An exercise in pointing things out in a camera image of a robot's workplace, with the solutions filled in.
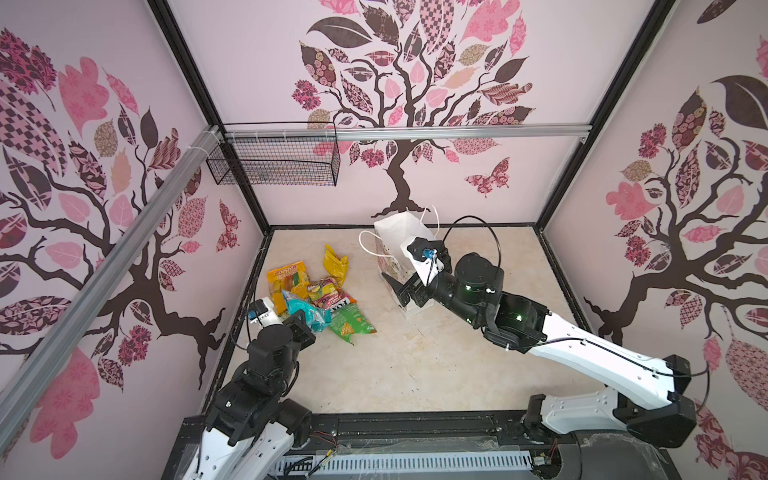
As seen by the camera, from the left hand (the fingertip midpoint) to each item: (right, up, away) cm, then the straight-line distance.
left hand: (305, 318), depth 70 cm
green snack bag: (+7, -5, +20) cm, 22 cm away
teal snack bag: (+2, 0, +2) cm, 3 cm away
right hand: (+23, +16, -10) cm, 30 cm away
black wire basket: (-28, +54, +52) cm, 80 cm away
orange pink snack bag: (0, +3, +23) cm, 23 cm away
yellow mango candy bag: (-13, +7, +28) cm, 31 cm away
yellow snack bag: (+1, +11, +31) cm, 33 cm away
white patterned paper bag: (+21, +22, +20) cm, 36 cm away
